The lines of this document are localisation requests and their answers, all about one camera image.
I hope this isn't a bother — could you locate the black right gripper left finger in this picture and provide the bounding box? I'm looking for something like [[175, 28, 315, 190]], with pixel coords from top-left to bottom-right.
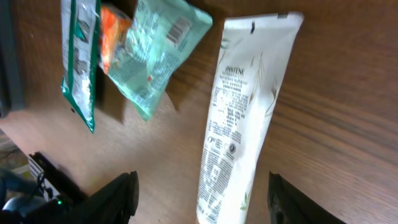
[[62, 171, 139, 224]]

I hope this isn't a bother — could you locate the teal snack packet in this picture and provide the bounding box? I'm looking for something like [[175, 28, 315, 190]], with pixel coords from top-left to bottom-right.
[[108, 0, 213, 121]]

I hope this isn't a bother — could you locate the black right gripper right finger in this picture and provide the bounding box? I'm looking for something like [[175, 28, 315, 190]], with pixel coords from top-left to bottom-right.
[[267, 172, 345, 224]]

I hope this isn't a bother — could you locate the green white 3M package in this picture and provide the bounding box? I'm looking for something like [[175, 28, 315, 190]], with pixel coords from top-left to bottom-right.
[[60, 0, 101, 133]]

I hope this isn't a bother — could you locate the orange small packet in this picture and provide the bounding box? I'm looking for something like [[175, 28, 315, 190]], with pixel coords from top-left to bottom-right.
[[99, 4, 132, 74]]

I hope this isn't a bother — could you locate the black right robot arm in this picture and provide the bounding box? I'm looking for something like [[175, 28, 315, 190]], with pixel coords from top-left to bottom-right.
[[1, 152, 341, 224]]

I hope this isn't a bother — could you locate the white tube with gold cap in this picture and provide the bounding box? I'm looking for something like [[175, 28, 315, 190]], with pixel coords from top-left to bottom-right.
[[197, 12, 304, 224]]

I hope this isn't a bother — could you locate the grey plastic mesh basket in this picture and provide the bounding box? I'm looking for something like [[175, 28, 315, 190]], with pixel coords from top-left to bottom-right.
[[1, 0, 25, 119]]

